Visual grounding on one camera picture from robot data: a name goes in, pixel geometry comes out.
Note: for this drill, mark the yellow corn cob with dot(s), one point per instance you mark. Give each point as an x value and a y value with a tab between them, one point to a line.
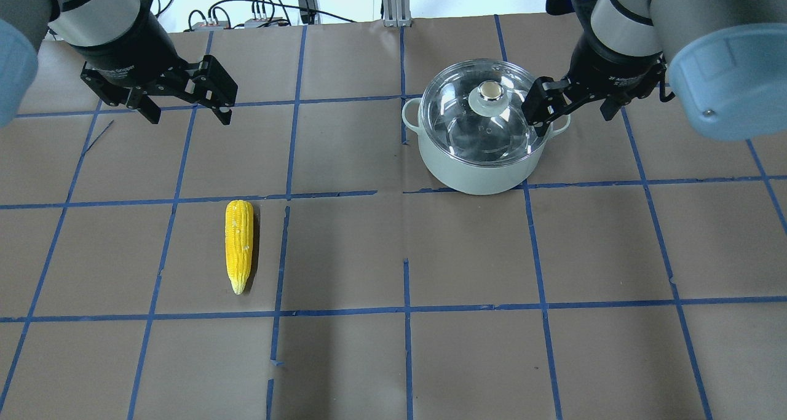
238	243

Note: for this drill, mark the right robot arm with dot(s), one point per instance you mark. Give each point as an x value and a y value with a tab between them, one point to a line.
724	60

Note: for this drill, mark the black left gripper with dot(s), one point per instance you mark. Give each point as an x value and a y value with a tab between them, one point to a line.
126	50

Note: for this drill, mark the black power adapter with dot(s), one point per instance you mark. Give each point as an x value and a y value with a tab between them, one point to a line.
308	11

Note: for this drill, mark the pale green cooking pot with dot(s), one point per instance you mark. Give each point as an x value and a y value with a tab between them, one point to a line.
461	176

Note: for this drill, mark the aluminium frame post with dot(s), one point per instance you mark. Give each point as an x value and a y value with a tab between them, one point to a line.
396	13

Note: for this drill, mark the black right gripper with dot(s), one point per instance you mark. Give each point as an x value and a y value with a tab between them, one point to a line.
605	63

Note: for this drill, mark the glass pot lid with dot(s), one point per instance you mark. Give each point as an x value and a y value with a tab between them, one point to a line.
472	111

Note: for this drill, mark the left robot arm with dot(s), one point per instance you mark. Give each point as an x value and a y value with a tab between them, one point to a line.
25	23

